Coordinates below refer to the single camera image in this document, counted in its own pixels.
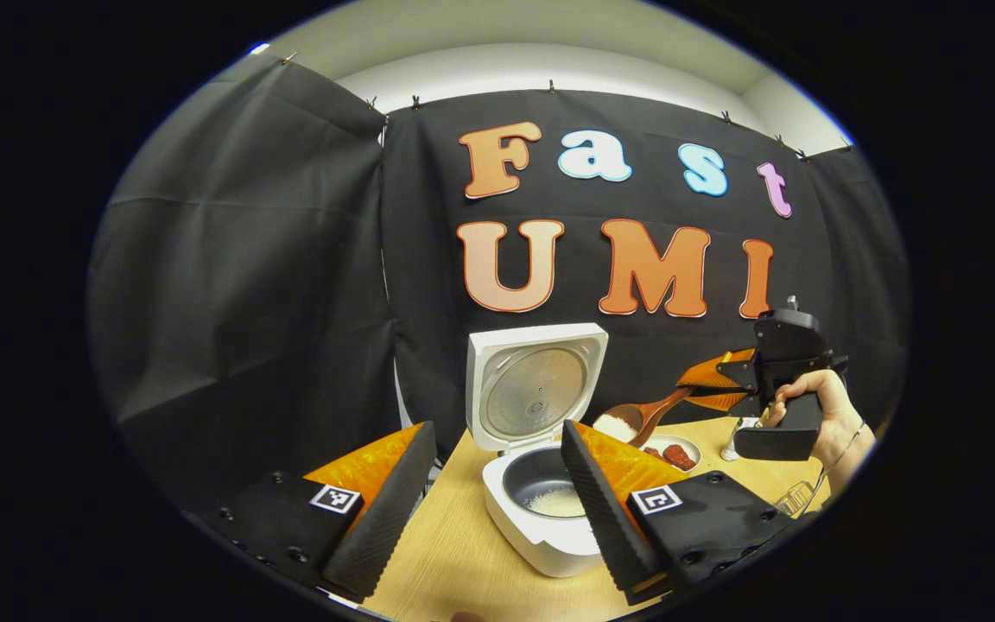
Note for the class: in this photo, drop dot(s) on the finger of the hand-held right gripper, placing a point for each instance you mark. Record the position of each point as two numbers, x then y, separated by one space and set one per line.
713 371
722 399

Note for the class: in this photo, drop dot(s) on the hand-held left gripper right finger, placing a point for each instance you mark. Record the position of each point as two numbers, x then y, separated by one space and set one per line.
605 518

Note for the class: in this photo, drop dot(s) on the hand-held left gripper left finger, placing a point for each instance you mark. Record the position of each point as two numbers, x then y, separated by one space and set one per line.
385 518

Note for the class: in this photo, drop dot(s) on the white rice heap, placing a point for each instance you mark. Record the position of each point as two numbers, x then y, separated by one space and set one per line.
558 503

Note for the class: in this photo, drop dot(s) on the wooden spoon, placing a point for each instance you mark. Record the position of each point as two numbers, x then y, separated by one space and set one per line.
657 408

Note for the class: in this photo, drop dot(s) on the white rice cooker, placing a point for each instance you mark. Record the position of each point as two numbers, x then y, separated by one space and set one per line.
541 549

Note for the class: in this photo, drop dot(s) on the spoonful of white rice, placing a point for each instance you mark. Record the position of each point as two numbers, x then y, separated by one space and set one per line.
616 427

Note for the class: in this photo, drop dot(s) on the white green-label bottle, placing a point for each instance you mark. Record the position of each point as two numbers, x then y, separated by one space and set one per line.
729 451

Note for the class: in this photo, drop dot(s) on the white round plate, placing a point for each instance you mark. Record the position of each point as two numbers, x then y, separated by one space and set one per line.
696 450

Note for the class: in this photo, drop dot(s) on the black backdrop cloth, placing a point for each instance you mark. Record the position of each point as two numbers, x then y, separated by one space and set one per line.
290 302

